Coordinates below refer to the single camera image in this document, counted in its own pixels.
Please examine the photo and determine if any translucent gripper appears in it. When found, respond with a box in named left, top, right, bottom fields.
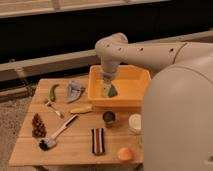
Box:
left=101, top=71, right=115, bottom=98

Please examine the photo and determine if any white dish brush black head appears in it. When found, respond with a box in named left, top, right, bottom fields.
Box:
left=39, top=114, right=78, bottom=151

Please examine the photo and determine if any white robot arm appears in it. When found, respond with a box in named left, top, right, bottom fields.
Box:
left=95, top=33, right=213, bottom=171

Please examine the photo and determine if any small metal cup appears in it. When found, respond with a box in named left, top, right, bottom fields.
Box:
left=102, top=111, right=116, bottom=128

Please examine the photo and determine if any white paper cup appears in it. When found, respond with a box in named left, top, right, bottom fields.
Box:
left=128, top=114, right=141, bottom=134

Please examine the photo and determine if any green sponge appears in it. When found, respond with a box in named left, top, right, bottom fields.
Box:
left=108, top=85, right=118, bottom=97

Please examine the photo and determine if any yellow plastic bin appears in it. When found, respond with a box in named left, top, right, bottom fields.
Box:
left=87, top=65, right=150, bottom=107

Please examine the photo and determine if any grey crumpled cloth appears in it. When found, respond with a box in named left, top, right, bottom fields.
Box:
left=66, top=80, right=85, bottom=103

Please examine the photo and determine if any yellow corn cob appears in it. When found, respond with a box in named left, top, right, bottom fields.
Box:
left=70, top=105, right=93, bottom=114

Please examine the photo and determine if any green chili pepper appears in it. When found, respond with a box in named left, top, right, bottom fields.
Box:
left=49, top=84, right=59, bottom=102

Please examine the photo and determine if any metal fork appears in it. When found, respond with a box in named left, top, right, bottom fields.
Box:
left=43, top=99, right=64, bottom=118

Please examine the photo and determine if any wooden table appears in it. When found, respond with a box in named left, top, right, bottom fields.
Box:
left=9, top=79, right=143, bottom=166

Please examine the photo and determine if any orange apple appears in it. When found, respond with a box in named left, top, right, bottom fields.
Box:
left=118, top=147, right=133, bottom=162

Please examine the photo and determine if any dark red grape bunch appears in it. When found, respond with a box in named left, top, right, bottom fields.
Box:
left=32, top=113, right=46, bottom=138

